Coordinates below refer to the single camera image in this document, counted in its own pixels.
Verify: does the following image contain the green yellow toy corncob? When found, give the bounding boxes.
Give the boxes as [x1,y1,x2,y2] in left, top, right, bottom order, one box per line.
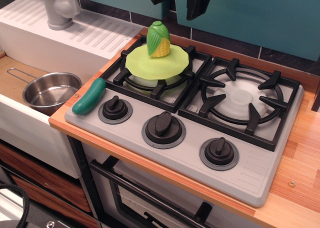
[146,20,171,58]

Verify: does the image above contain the green toy cucumber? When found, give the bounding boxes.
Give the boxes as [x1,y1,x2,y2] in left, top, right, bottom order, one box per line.
[72,77,106,116]

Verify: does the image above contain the lime green plastic plate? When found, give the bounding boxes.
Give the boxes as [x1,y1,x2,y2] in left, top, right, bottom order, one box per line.
[125,44,190,80]

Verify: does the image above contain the white toy sink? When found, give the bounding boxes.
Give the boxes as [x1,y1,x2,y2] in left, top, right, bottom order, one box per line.
[0,0,142,179]

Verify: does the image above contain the stainless steel pot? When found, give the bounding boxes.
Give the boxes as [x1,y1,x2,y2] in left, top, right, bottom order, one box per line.
[7,68,82,116]

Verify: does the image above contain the black left burner grate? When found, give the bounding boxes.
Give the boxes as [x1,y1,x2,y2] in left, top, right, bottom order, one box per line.
[100,35,212,113]

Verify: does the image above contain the black burner grate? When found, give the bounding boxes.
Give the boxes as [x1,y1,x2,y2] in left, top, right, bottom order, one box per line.
[178,57,304,151]
[100,35,212,113]

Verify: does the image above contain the grey toy faucet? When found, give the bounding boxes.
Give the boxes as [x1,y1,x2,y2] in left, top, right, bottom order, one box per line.
[43,0,81,31]

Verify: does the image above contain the black left stove knob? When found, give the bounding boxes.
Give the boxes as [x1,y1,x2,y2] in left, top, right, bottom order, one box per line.
[98,95,133,125]

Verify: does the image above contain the black stove knob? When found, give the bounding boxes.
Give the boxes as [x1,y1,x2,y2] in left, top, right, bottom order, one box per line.
[199,137,240,172]
[141,111,187,150]
[98,95,133,125]

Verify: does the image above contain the grey toy stove top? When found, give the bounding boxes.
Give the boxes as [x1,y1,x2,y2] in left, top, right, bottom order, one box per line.
[64,36,304,207]

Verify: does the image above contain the black middle stove knob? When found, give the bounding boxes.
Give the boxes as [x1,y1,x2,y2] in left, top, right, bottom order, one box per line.
[141,111,187,150]

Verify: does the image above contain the black right stove knob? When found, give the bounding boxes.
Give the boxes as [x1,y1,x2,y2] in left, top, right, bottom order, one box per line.
[199,137,240,172]

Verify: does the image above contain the black right burner grate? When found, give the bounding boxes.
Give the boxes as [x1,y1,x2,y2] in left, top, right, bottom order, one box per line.
[178,57,304,151]

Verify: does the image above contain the wooden drawer fronts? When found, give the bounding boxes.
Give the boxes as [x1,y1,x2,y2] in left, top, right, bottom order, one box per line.
[0,140,98,228]

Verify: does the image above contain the oven door with black handle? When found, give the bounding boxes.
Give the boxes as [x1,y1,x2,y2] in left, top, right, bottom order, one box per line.
[89,156,256,228]

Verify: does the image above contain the black braided cable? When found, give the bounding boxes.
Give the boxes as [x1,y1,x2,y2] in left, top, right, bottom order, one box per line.
[0,183,30,228]

